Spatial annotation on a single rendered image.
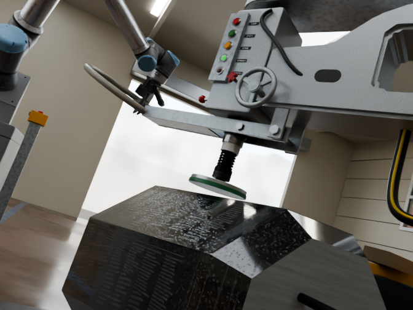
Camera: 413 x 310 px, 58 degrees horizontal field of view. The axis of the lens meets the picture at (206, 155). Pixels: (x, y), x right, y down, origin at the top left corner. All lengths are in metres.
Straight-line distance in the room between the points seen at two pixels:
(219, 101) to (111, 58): 7.11
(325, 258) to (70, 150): 7.35
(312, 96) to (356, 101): 0.13
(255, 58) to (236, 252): 0.77
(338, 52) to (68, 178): 7.11
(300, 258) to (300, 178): 8.88
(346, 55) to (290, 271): 0.71
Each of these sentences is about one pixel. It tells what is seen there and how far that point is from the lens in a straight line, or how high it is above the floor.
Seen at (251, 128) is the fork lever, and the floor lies 1.07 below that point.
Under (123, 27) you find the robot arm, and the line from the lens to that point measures 1.86.
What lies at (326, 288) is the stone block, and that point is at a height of 0.67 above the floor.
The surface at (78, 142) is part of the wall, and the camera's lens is 8.03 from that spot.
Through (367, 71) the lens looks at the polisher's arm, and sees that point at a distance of 1.23.
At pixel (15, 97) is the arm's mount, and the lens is 2.10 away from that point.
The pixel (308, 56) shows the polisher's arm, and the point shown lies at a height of 1.33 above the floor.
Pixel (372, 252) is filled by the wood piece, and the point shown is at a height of 0.81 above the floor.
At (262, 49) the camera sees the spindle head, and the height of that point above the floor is 1.35.
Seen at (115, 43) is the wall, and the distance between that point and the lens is 8.52.
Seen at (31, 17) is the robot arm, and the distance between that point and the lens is 2.11.
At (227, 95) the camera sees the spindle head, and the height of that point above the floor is 1.17.
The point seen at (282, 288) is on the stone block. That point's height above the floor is 0.64.
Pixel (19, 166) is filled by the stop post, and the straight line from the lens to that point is 2.99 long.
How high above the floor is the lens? 0.72
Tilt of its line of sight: 10 degrees up
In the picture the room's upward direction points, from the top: 19 degrees clockwise
